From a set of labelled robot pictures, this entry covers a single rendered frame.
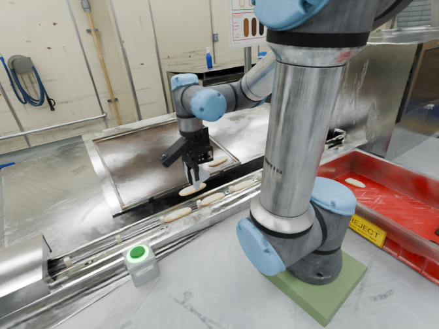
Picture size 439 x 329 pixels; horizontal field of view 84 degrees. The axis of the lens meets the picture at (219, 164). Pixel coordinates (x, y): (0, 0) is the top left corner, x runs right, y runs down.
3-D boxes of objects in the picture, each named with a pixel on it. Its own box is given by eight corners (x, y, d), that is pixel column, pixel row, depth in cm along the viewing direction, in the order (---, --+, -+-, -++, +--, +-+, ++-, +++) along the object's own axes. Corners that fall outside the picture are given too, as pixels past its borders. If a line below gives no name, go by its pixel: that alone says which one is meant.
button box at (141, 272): (136, 298, 65) (125, 271, 59) (129, 277, 71) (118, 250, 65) (165, 282, 68) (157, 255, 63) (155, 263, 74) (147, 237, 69)
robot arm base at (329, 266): (350, 258, 63) (362, 230, 58) (323, 298, 54) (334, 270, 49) (298, 227, 73) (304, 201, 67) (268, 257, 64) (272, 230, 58)
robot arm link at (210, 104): (240, 86, 58) (216, 80, 67) (198, 93, 53) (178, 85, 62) (240, 117, 62) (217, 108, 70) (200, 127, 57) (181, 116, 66)
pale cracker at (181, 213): (166, 224, 80) (165, 222, 79) (162, 218, 83) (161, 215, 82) (193, 212, 84) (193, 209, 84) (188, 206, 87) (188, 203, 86)
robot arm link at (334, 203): (355, 237, 57) (373, 190, 49) (315, 264, 51) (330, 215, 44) (313, 207, 65) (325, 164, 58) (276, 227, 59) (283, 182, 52)
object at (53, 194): (115, 461, 92) (6, 356, 52) (60, 267, 173) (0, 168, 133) (348, 226, 187) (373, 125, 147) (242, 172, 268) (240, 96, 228)
